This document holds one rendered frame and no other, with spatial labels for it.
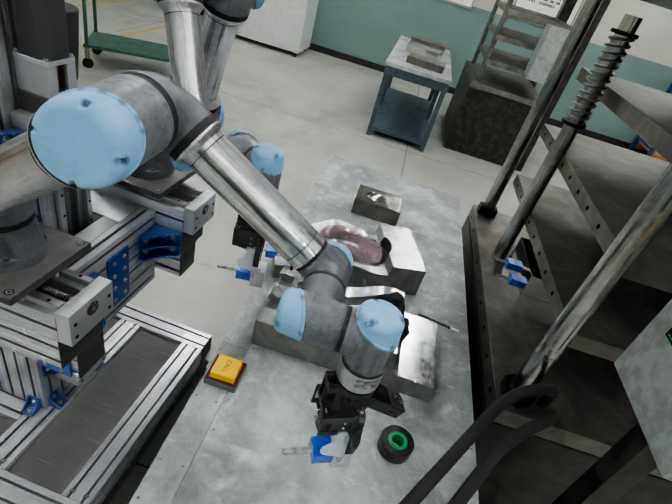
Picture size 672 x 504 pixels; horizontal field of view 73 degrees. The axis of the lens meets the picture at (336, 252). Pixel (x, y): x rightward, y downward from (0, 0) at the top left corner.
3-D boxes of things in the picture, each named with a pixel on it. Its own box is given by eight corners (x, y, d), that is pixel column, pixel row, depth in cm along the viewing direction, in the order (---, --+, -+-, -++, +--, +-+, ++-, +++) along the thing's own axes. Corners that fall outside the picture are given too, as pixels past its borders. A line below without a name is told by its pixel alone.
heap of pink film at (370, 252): (310, 261, 149) (315, 242, 144) (308, 231, 163) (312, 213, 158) (385, 272, 154) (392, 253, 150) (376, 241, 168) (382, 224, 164)
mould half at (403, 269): (272, 277, 147) (277, 250, 140) (273, 232, 167) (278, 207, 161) (415, 295, 157) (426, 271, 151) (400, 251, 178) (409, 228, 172)
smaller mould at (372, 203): (350, 212, 193) (355, 198, 189) (356, 197, 206) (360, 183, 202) (395, 226, 193) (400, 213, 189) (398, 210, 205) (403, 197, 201)
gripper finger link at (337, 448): (313, 461, 85) (322, 424, 82) (343, 459, 87) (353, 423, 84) (316, 475, 83) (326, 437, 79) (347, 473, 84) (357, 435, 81)
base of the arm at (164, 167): (108, 167, 131) (106, 135, 125) (140, 150, 143) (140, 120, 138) (155, 184, 130) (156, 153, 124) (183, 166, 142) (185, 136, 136)
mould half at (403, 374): (250, 343, 123) (257, 307, 115) (279, 286, 144) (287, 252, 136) (427, 402, 121) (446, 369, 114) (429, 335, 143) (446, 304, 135)
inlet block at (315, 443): (281, 471, 86) (286, 456, 83) (279, 446, 90) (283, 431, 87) (347, 466, 90) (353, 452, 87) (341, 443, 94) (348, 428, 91)
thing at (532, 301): (508, 312, 166) (531, 276, 156) (501, 270, 188) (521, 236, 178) (641, 355, 164) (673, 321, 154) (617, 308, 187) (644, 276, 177)
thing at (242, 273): (214, 278, 124) (215, 263, 121) (218, 267, 128) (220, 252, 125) (261, 288, 126) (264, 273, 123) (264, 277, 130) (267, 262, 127)
